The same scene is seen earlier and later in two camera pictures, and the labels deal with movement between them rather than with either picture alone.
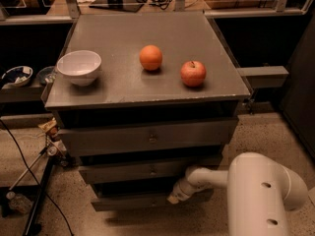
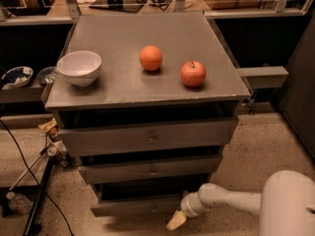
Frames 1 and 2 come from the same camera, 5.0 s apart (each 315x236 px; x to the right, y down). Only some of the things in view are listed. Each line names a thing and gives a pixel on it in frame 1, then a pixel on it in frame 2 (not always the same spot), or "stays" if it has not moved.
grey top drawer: [217, 132] stays
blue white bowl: [19, 76] stays
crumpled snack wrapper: [50, 127] stays
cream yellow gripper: [182, 188] -> [189, 206]
